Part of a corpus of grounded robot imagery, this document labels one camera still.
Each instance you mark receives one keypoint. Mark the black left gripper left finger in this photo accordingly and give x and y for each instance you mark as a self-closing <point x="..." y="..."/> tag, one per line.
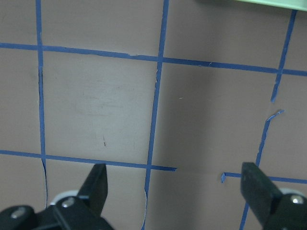
<point x="93" y="191"/>

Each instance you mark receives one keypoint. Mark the green plastic tray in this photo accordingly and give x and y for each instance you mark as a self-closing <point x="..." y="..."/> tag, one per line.
<point x="298" y="5"/>

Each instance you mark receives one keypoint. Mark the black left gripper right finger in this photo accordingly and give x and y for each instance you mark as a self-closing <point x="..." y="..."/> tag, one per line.
<point x="260" y="193"/>

